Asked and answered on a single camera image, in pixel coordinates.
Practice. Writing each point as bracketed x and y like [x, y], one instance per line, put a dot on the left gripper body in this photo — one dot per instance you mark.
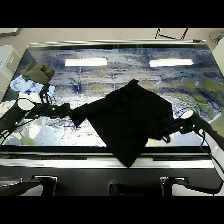
[59, 110]

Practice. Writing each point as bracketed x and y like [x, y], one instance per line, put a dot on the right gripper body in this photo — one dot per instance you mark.
[179, 127]

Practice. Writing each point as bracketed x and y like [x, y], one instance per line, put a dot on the black garment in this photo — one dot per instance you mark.
[126, 120]

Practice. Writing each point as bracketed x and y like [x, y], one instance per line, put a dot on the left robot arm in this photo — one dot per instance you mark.
[11, 120]

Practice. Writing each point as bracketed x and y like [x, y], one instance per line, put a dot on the blue and white garment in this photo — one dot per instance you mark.
[24, 85]

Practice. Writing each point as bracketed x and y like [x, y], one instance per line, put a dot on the silver frame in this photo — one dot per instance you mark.
[100, 162]

